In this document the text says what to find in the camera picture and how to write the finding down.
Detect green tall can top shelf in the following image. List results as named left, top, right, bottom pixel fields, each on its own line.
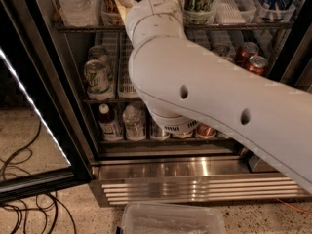
left=184, top=0, right=214, bottom=24

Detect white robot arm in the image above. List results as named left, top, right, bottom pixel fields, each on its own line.
left=115, top=0, right=312, bottom=192

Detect silver can behind middle shelf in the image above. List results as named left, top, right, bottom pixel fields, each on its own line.
left=88, top=45, right=112, bottom=80

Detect silver can shelf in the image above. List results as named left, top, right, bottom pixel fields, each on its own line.
left=212, top=44, right=234, bottom=61
left=150, top=120, right=170, bottom=141

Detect silver can rear middle shelf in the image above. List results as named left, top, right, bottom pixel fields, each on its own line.
left=212, top=44, right=234, bottom=61

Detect water bottle bottom shelf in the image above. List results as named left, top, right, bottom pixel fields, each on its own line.
left=122, top=104, right=146, bottom=141

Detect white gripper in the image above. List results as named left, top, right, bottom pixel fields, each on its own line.
left=114, top=0, right=187, bottom=49

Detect silver can bottom shelf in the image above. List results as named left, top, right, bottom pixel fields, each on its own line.
left=150, top=120, right=170, bottom=141

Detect empty white shelf tray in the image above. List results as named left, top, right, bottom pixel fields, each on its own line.
left=117, top=33, right=138, bottom=98

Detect red can bottom front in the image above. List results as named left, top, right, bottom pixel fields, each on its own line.
left=195, top=124, right=216, bottom=139

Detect clear water bottle top shelf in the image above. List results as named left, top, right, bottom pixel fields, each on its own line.
left=58, top=0, right=98, bottom=27

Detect stainless steel fridge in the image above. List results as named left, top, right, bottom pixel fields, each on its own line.
left=3, top=0, right=312, bottom=208

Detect gold can bottom shelf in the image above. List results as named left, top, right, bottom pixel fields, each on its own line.
left=172, top=131, right=193, bottom=139

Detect open fridge glass door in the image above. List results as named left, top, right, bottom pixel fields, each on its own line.
left=0, top=0, right=92, bottom=204

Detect red coke can rear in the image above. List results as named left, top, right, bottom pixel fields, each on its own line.
left=234, top=42, right=259, bottom=66

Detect red coke can front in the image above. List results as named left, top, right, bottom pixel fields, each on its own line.
left=245, top=55, right=268, bottom=76

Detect green white can middle shelf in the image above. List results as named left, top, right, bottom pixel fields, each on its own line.
left=84, top=59, right=110, bottom=100

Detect red coke can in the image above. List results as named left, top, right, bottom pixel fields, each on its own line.
left=234, top=42, right=259, bottom=66
left=245, top=55, right=268, bottom=76

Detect black floor cables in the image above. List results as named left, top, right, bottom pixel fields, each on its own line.
left=0, top=120, right=77, bottom=234

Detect orange floor cable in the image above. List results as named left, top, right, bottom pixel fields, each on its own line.
left=275, top=197, right=312, bottom=216

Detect tea bottle bottom shelf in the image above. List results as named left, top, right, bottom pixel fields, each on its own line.
left=98, top=103, right=123, bottom=141

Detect clear plastic bin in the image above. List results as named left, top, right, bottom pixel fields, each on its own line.
left=120, top=202, right=226, bottom=234

